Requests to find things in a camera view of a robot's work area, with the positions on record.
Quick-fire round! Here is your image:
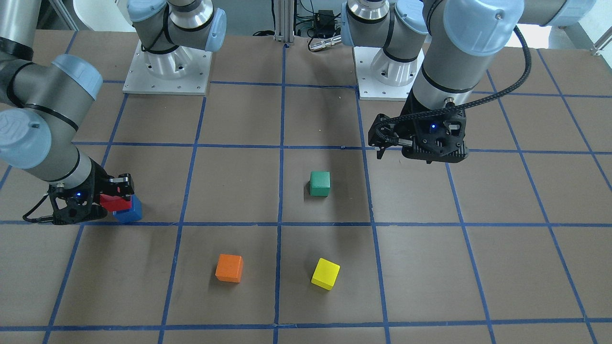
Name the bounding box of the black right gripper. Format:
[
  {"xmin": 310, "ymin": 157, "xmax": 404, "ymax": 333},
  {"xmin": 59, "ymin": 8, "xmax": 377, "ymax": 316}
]
[{"xmin": 92, "ymin": 161, "xmax": 135, "ymax": 204}]

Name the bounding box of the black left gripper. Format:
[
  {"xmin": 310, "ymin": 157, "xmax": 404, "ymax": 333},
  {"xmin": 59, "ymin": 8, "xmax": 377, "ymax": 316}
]
[{"xmin": 369, "ymin": 113, "xmax": 416, "ymax": 160}]

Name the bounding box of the red wooden block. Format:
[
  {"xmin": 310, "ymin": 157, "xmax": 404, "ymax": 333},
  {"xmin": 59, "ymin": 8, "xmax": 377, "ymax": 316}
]
[{"xmin": 99, "ymin": 194, "xmax": 132, "ymax": 212}]

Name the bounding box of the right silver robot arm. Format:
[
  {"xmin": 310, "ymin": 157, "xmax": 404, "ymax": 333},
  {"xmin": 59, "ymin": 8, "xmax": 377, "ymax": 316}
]
[{"xmin": 1, "ymin": 0, "xmax": 227, "ymax": 212}]

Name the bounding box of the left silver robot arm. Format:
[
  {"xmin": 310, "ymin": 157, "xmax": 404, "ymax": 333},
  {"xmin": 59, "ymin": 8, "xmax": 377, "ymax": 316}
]
[{"xmin": 341, "ymin": 0, "xmax": 595, "ymax": 163}]

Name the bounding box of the blue wooden block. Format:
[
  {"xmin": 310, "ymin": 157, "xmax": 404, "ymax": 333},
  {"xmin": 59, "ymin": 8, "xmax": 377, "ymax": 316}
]
[{"xmin": 113, "ymin": 194, "xmax": 143, "ymax": 224}]

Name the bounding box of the green wooden block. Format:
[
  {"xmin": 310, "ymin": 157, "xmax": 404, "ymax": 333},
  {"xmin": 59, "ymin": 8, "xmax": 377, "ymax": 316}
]
[{"xmin": 309, "ymin": 171, "xmax": 331, "ymax": 197}]

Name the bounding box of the yellow wooden block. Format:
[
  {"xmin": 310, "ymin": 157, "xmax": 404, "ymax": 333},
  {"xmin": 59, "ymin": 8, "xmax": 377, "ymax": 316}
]
[{"xmin": 311, "ymin": 258, "xmax": 340, "ymax": 291}]

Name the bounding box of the orange wooden block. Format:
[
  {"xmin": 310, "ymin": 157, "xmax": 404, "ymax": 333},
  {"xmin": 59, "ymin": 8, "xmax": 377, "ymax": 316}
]
[{"xmin": 215, "ymin": 253, "xmax": 243, "ymax": 283}]

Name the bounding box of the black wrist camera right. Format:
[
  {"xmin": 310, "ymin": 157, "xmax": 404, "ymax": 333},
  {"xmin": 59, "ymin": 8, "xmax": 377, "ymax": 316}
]
[{"xmin": 48, "ymin": 184, "xmax": 108, "ymax": 225}]

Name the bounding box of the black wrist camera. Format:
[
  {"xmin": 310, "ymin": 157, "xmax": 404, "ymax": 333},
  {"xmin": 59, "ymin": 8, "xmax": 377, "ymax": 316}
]
[
  {"xmin": 402, "ymin": 110, "xmax": 470, "ymax": 163},
  {"xmin": 48, "ymin": 184, "xmax": 108, "ymax": 225}
]

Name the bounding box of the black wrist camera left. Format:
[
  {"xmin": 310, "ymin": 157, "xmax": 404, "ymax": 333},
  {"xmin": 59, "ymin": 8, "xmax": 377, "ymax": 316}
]
[{"xmin": 402, "ymin": 110, "xmax": 470, "ymax": 163}]

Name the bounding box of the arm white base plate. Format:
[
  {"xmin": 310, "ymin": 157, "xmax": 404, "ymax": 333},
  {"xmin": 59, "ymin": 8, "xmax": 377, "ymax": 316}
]
[
  {"xmin": 353, "ymin": 46, "xmax": 424, "ymax": 101},
  {"xmin": 122, "ymin": 42, "xmax": 213, "ymax": 96}
]

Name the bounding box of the black braided cable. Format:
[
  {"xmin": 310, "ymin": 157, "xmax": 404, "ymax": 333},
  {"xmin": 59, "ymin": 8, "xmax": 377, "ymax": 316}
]
[{"xmin": 374, "ymin": 26, "xmax": 532, "ymax": 144}]

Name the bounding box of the aluminium frame post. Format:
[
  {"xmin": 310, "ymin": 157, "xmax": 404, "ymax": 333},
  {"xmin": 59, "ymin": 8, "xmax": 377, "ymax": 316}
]
[{"xmin": 271, "ymin": 0, "xmax": 295, "ymax": 45}]

